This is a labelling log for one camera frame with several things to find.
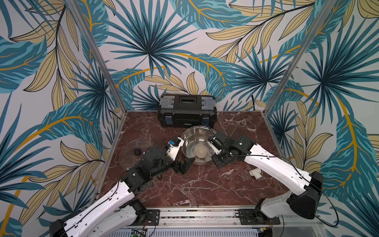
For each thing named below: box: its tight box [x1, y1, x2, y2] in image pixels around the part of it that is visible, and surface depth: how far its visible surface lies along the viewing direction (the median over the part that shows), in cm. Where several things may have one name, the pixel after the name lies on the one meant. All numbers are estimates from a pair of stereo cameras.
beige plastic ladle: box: [193, 144, 209, 159], surface depth 95 cm
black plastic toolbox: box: [157, 94, 218, 129], surface depth 101 cm
